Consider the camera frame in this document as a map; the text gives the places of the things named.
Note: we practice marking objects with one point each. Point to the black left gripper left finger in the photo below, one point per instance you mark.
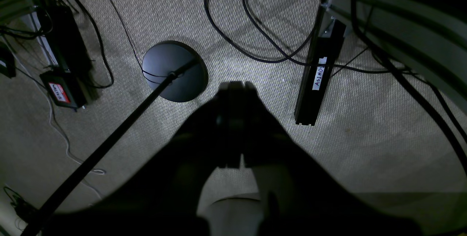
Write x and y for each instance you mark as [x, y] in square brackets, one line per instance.
[162, 198]

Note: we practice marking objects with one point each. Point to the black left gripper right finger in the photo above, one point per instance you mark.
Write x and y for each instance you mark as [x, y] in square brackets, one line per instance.
[300, 198]

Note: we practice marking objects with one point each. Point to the black stand pole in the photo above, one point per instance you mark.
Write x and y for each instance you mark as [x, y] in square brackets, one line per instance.
[62, 192]

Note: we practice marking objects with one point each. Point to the round black stand base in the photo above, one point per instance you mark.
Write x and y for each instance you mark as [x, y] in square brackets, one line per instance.
[183, 63]

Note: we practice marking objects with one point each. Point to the black aluminium extrusion with label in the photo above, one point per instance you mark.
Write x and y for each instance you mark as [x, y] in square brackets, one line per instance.
[323, 53]

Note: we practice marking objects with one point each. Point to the black power box red label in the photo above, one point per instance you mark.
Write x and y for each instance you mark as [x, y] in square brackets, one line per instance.
[63, 88]

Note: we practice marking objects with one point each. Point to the grey aluminium frame beam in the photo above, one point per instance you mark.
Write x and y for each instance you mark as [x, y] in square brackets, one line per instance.
[429, 36]

